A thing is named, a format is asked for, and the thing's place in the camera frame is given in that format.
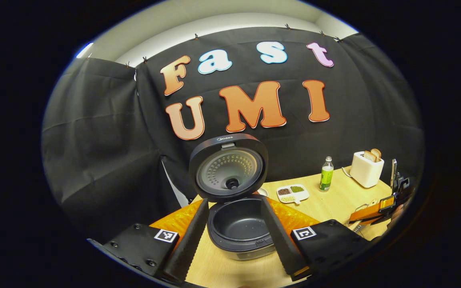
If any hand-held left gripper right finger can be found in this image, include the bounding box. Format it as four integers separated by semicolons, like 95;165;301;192
261;196;375;281

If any ceiling light panel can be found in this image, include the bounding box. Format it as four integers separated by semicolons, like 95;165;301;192
75;42;94;59

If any black rice cooker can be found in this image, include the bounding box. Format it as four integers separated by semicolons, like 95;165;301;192
188;133;279;261

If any green plastic bottle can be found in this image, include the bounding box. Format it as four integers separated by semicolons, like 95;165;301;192
319;156;334;192

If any white toaster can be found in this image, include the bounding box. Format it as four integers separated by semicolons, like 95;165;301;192
349;151;385;188

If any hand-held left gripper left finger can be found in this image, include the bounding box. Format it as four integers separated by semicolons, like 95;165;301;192
88;198;210;284

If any white divided grain dish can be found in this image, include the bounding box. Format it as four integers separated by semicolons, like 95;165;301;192
277;184;310;205

